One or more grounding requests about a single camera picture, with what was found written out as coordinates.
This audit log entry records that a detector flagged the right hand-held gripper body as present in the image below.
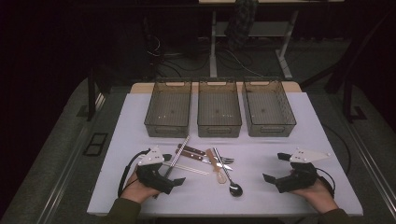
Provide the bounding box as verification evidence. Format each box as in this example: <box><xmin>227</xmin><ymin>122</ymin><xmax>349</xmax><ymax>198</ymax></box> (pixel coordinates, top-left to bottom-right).
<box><xmin>274</xmin><ymin>147</ymin><xmax>332</xmax><ymax>194</ymax></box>

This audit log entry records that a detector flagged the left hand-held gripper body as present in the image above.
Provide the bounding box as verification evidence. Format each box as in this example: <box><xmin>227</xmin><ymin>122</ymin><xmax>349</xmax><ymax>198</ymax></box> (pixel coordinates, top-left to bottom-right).
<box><xmin>135</xmin><ymin>146</ymin><xmax>176</xmax><ymax>196</ymax></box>

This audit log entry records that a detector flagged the white chopstick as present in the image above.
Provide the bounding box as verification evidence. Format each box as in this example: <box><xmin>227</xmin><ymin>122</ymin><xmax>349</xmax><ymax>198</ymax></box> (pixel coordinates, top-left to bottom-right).
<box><xmin>160</xmin><ymin>161</ymin><xmax>211</xmax><ymax>175</ymax></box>
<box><xmin>167</xmin><ymin>163</ymin><xmax>210</xmax><ymax>176</ymax></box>

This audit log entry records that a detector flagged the wooden-handled steak knife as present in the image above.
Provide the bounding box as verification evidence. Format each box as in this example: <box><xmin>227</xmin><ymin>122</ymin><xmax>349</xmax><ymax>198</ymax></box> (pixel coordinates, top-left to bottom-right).
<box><xmin>175</xmin><ymin>147</ymin><xmax>233</xmax><ymax>172</ymax></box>

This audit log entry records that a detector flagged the long metal spoon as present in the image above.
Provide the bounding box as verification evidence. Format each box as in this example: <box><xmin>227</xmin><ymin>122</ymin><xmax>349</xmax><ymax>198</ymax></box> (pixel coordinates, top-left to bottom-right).
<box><xmin>212</xmin><ymin>147</ymin><xmax>244</xmax><ymax>198</ymax></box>

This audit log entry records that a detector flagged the smoky clear plastic bin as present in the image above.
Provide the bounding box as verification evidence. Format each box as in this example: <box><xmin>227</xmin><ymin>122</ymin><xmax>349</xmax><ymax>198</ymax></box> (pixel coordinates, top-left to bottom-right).
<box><xmin>144</xmin><ymin>77</ymin><xmax>192</xmax><ymax>138</ymax></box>
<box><xmin>242</xmin><ymin>77</ymin><xmax>297</xmax><ymax>138</ymax></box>
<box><xmin>197</xmin><ymin>77</ymin><xmax>243</xmax><ymax>138</ymax></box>

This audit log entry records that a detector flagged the person's left hand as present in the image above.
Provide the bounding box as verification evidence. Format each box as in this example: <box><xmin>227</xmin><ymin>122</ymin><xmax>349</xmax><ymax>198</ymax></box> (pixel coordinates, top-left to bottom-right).
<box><xmin>120</xmin><ymin>167</ymin><xmax>162</xmax><ymax>205</ymax></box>

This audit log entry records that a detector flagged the person's right hand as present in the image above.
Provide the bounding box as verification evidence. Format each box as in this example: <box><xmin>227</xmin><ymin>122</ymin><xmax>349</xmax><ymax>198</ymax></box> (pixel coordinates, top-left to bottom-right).
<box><xmin>290</xmin><ymin>177</ymin><xmax>340</xmax><ymax>215</ymax></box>

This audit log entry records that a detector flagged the black tripod stand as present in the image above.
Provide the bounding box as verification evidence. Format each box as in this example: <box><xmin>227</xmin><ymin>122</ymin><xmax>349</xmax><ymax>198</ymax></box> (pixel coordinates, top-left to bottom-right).
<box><xmin>299</xmin><ymin>12</ymin><xmax>393</xmax><ymax>94</ymax></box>

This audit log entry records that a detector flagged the dark hanging cloth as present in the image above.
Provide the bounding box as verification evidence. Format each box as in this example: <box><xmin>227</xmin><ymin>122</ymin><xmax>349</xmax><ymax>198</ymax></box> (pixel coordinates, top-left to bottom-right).
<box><xmin>223</xmin><ymin>0</ymin><xmax>260</xmax><ymax>50</ymax></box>

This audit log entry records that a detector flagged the wooden-handled fork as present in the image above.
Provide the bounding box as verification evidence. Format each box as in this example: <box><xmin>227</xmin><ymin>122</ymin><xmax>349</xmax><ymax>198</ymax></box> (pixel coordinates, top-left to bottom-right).
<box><xmin>177</xmin><ymin>143</ymin><xmax>235</xmax><ymax>165</ymax></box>

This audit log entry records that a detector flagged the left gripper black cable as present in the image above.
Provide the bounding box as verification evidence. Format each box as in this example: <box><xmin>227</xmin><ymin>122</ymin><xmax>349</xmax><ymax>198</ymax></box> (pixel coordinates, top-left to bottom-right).
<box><xmin>117</xmin><ymin>148</ymin><xmax>152</xmax><ymax>199</ymax></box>

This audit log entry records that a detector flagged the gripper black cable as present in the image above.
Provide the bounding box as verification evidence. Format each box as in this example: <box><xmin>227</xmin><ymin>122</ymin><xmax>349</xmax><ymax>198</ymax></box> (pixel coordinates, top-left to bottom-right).
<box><xmin>117</xmin><ymin>148</ymin><xmax>152</xmax><ymax>199</ymax></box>
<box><xmin>315</xmin><ymin>167</ymin><xmax>337</xmax><ymax>200</ymax></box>

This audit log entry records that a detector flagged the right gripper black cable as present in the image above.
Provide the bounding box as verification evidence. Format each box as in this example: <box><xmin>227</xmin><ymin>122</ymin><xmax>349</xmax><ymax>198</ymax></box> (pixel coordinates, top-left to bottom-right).
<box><xmin>315</xmin><ymin>167</ymin><xmax>337</xmax><ymax>200</ymax></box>

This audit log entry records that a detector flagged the thin black floor cable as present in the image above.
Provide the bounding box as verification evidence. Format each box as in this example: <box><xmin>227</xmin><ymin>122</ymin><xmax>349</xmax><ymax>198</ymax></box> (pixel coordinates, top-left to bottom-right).
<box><xmin>321</xmin><ymin>123</ymin><xmax>352</xmax><ymax>175</ymax></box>

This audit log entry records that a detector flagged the black floor frame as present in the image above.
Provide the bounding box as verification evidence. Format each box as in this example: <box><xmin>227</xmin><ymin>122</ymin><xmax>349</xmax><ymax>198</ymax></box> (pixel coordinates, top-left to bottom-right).
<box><xmin>82</xmin><ymin>133</ymin><xmax>109</xmax><ymax>157</ymax></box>

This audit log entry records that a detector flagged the metal floor rail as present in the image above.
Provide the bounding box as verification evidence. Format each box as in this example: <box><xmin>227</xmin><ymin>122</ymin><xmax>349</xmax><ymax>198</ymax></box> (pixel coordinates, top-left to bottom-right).
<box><xmin>36</xmin><ymin>92</ymin><xmax>106</xmax><ymax>224</ymax></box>
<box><xmin>345</xmin><ymin>120</ymin><xmax>396</xmax><ymax>213</ymax></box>

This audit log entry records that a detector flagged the black post stand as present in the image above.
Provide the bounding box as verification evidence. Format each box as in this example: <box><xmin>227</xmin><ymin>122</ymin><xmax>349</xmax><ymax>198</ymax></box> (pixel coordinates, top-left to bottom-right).
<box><xmin>342</xmin><ymin>77</ymin><xmax>369</xmax><ymax>123</ymax></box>
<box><xmin>87</xmin><ymin>66</ymin><xmax>113</xmax><ymax>122</ymax></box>

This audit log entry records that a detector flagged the white desk frame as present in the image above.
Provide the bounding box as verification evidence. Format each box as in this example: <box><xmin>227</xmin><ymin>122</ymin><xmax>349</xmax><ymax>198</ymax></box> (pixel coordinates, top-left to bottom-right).
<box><xmin>199</xmin><ymin>0</ymin><xmax>345</xmax><ymax>80</ymax></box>

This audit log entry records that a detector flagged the tangle of floor cables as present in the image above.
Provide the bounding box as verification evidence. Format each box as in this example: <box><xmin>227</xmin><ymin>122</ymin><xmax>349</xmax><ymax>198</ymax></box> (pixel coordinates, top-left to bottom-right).
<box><xmin>146</xmin><ymin>34</ymin><xmax>269</xmax><ymax>78</ymax></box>

